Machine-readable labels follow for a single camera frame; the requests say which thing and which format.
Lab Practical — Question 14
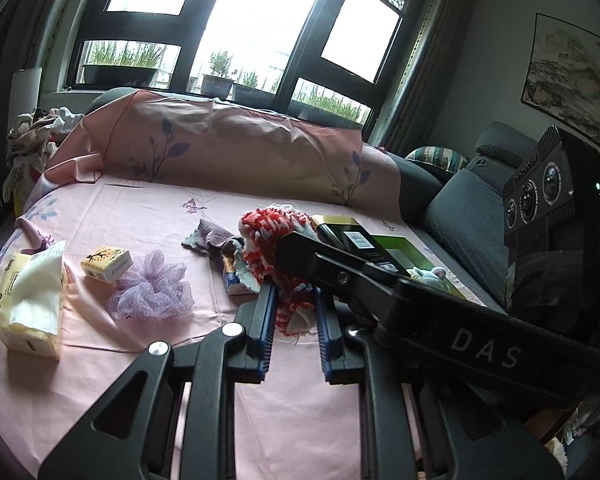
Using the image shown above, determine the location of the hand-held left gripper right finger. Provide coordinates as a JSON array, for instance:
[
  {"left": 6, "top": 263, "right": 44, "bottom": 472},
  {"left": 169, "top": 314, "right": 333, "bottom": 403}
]
[{"left": 312, "top": 290, "right": 566, "bottom": 480}]

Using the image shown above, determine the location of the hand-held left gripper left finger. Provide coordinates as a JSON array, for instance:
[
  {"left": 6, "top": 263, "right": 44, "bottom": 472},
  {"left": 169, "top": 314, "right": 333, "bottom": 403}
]
[{"left": 37, "top": 280, "right": 281, "bottom": 480}]

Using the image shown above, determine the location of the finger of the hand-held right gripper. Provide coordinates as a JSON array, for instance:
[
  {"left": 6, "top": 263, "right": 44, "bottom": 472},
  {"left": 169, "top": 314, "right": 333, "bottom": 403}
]
[{"left": 272, "top": 231, "right": 416, "bottom": 331}]

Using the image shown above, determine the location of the black tea box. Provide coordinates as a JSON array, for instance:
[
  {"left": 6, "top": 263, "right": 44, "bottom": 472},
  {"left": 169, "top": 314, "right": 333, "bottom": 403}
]
[{"left": 311, "top": 214, "right": 411, "bottom": 278}]

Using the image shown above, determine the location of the red white knitted cloth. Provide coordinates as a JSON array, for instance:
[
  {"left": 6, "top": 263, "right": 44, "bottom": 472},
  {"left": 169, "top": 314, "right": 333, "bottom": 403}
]
[{"left": 237, "top": 202, "right": 326, "bottom": 336}]

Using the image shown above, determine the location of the green box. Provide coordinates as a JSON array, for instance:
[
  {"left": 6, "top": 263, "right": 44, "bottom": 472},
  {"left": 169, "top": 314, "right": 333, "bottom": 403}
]
[{"left": 370, "top": 234, "right": 481, "bottom": 301}]

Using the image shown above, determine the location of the blue plush elephant toy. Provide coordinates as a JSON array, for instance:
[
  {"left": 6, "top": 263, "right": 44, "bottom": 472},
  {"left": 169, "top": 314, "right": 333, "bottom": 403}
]
[{"left": 405, "top": 266, "right": 448, "bottom": 288}]

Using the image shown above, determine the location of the purple cloth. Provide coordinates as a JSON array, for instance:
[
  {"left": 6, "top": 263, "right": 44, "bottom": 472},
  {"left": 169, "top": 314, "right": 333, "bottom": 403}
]
[{"left": 181, "top": 217, "right": 246, "bottom": 261}]

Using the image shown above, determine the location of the purple mesh bath pouf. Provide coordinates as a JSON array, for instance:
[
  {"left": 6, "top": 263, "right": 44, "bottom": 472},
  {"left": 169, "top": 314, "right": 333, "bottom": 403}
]
[{"left": 107, "top": 250, "right": 196, "bottom": 321}]

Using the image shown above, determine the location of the small yellow tissue pack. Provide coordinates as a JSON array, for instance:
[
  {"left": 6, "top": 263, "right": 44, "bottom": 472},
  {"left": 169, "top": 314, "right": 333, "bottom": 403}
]
[{"left": 80, "top": 245, "right": 134, "bottom": 283}]

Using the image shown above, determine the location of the blue orange packet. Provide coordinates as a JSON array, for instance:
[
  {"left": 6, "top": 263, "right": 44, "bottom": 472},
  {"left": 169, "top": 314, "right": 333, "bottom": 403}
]
[{"left": 222, "top": 252, "right": 261, "bottom": 296}]

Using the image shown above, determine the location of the striped cushion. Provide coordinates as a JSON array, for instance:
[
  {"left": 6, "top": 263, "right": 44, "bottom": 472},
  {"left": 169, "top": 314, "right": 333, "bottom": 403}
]
[{"left": 405, "top": 145, "right": 471, "bottom": 176}]

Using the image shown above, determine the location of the grey plant pot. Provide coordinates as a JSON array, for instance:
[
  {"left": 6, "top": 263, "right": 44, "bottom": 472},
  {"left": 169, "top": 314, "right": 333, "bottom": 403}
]
[{"left": 200, "top": 50, "right": 236, "bottom": 101}]

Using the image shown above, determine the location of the black framed window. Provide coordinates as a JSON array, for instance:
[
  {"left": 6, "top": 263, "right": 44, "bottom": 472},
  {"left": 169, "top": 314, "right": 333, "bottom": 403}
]
[{"left": 65, "top": 0, "right": 441, "bottom": 128}]

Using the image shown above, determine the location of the grey curtain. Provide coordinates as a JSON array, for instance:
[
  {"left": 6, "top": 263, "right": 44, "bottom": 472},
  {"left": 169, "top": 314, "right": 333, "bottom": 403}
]
[
  {"left": 365, "top": 0, "right": 481, "bottom": 146},
  {"left": 0, "top": 0, "right": 81, "bottom": 201}
]

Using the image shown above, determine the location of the large yellow tissue pack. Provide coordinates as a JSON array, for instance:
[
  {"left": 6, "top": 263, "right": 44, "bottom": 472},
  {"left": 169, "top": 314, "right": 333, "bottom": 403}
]
[{"left": 0, "top": 240, "right": 70, "bottom": 361}]

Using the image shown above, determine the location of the framed landscape painting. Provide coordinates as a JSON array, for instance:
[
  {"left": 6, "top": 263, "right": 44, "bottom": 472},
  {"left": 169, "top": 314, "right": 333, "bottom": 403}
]
[{"left": 520, "top": 12, "right": 600, "bottom": 148}]

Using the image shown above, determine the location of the pile of clothes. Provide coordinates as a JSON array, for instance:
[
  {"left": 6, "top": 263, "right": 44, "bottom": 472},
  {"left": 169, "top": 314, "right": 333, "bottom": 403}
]
[{"left": 5, "top": 106, "right": 86, "bottom": 201}]

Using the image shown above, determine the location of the white lampshade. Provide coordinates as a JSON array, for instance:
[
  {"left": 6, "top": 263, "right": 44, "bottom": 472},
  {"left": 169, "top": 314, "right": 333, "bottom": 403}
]
[{"left": 10, "top": 67, "right": 43, "bottom": 111}]

